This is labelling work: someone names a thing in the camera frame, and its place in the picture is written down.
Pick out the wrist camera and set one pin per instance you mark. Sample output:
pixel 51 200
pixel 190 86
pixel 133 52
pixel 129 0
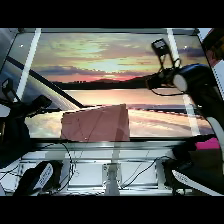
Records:
pixel 160 46
pixel 6 85

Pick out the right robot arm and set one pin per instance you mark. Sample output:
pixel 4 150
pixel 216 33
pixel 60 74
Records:
pixel 200 81

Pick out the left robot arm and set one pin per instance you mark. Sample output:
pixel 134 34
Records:
pixel 15 133

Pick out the magenta garment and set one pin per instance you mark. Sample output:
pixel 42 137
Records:
pixel 207 144

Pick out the silver frame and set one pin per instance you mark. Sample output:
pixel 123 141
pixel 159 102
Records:
pixel 90 173

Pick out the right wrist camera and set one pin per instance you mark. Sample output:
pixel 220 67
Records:
pixel 160 46

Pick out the dusty pink garment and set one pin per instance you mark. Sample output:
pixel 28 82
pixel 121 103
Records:
pixel 96 123

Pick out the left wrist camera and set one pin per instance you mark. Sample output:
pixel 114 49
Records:
pixel 6 85

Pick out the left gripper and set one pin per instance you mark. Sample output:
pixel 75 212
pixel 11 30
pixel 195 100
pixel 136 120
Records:
pixel 41 103

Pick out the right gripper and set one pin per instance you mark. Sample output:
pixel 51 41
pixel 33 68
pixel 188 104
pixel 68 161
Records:
pixel 159 80

